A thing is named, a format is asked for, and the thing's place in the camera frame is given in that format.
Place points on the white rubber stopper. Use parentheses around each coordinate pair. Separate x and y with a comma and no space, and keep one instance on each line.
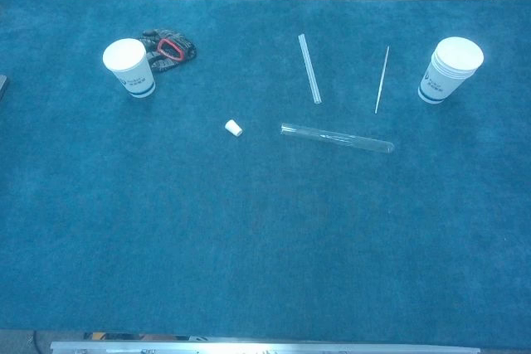
(233,128)

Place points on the clear glass test tube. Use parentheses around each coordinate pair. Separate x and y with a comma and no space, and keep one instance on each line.
(336,137)

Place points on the clear glass rod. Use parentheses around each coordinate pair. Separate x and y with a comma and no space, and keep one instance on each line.
(309,68)

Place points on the teal table cloth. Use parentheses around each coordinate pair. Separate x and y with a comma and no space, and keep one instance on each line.
(265,225)

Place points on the single white paper cup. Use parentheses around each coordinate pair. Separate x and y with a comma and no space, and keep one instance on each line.
(132,76)

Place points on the right white paper cup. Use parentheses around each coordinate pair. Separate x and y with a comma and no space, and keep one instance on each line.
(444,76)

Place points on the aluminium frame rail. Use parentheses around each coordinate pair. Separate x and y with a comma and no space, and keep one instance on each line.
(265,347)

